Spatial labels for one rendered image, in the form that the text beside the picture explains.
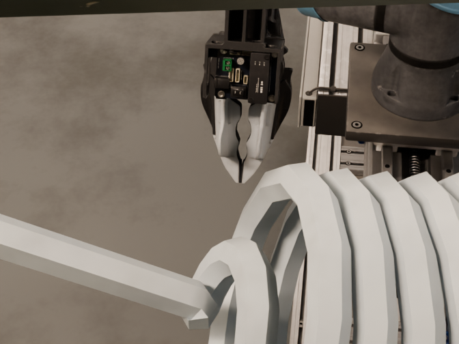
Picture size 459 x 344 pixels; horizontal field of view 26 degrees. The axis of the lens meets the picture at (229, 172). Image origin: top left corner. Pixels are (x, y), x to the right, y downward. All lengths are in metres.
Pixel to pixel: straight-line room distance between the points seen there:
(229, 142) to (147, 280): 0.81
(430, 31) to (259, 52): 0.55
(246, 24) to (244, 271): 0.74
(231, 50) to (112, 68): 2.36
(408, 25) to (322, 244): 1.27
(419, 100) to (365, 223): 1.31
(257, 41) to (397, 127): 0.60
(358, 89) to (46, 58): 1.94
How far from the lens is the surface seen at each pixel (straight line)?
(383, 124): 1.50
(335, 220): 0.18
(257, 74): 0.92
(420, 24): 1.43
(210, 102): 0.99
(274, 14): 0.97
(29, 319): 2.59
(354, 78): 1.58
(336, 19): 1.47
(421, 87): 1.49
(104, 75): 3.26
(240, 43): 0.92
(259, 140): 0.96
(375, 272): 0.18
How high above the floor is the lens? 2.02
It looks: 44 degrees down
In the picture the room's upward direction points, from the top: straight up
